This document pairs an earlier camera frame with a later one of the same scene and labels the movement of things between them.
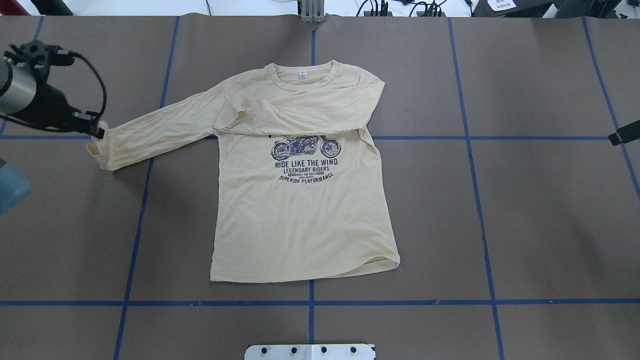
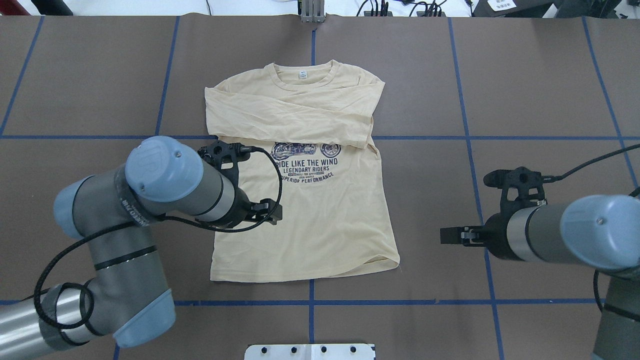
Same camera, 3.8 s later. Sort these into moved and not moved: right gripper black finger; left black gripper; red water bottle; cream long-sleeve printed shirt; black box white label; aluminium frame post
Moved: cream long-sleeve printed shirt; right gripper black finger; left black gripper
Not moved: black box white label; aluminium frame post; red water bottle
